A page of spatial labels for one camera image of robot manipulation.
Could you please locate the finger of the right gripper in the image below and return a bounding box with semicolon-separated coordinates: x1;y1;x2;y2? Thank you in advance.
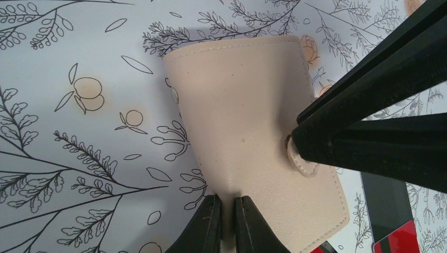
291;113;446;193
297;1;446;124

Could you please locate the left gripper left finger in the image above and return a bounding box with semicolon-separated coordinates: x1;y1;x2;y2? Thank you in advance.
166;194;221;253

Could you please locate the plain black card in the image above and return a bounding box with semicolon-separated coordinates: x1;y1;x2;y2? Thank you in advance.
361;172;413;242

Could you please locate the red card right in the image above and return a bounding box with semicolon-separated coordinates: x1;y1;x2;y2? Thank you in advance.
372;220;420;253

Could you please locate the red black card centre top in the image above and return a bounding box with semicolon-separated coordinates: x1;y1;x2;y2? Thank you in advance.
310;241;338;253

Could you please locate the beige leather card holder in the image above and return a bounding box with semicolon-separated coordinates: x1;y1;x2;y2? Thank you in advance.
163;35;349;252

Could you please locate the floral patterned table mat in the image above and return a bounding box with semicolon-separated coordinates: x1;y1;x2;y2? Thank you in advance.
0;0;447;253

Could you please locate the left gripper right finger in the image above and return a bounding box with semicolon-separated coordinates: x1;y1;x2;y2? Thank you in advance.
234;196;289;253

